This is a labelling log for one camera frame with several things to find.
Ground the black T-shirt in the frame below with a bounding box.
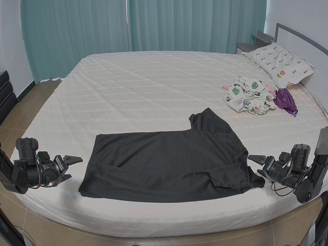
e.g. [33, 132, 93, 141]
[78, 107, 265, 203]

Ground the pink garment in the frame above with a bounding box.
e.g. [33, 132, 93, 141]
[222, 84, 277, 98]

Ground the purple garment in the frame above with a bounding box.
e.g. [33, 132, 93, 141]
[274, 88, 298, 117]

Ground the white printed pyjama top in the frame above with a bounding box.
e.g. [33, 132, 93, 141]
[222, 76, 277, 117]

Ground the dark grey chest of drawers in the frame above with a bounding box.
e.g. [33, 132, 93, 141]
[0, 70, 18, 124]

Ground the black cable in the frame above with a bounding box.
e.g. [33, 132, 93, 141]
[13, 225, 35, 244]
[270, 180, 295, 197]

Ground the blue-green curtain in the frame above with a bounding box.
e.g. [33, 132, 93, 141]
[20, 0, 132, 84]
[128, 0, 267, 54]

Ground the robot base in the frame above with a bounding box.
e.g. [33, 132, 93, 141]
[306, 223, 316, 246]

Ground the bed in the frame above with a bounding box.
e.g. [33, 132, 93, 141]
[5, 23, 328, 238]

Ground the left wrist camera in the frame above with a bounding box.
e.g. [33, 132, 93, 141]
[36, 151, 51, 165]

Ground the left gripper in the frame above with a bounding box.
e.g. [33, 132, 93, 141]
[42, 155, 83, 188]

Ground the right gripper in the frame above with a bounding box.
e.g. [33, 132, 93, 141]
[248, 154, 289, 186]

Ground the white printed pillow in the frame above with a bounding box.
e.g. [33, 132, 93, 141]
[242, 42, 314, 86]

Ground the grey bedside table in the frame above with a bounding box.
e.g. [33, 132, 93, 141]
[237, 30, 274, 54]

